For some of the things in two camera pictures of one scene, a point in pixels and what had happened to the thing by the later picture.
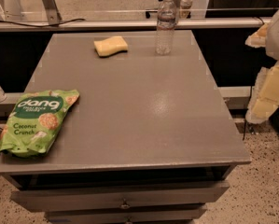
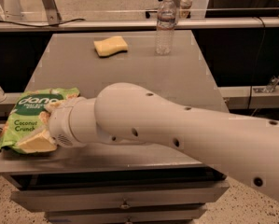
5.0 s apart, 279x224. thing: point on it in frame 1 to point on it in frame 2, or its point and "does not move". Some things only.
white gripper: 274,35 to 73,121
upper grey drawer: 203,192 does not move
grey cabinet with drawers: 147,141 does not move
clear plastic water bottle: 166,24 does not move
